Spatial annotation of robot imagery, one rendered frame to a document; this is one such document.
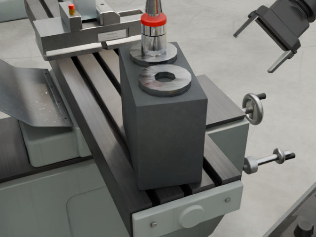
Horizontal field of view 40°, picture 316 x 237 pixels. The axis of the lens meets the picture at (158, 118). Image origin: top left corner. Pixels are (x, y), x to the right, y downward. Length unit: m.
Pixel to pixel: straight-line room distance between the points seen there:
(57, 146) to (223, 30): 2.82
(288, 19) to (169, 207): 0.46
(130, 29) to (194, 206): 0.65
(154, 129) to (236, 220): 1.39
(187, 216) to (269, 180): 1.49
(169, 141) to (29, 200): 0.59
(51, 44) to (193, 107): 0.63
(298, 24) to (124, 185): 0.49
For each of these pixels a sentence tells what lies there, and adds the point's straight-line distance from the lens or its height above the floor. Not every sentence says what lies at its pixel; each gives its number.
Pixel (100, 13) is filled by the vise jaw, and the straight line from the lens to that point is 1.25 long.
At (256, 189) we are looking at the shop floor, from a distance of 2.22.
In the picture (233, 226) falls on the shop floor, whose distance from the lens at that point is 2.04.
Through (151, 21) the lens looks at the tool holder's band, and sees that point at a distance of 0.77.
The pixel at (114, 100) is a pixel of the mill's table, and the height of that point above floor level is 0.96.
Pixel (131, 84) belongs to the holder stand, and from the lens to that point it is 0.74.
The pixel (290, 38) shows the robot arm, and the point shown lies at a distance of 0.96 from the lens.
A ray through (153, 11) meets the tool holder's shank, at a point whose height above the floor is 1.24.
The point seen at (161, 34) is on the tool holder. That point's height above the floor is 1.20.
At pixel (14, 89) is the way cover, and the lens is 1.20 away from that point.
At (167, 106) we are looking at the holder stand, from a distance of 0.70.
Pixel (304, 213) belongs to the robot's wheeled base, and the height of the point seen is 0.59.
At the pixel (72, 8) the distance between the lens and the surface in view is 1.24.
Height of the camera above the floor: 1.53
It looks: 35 degrees down
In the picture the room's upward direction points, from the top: straight up
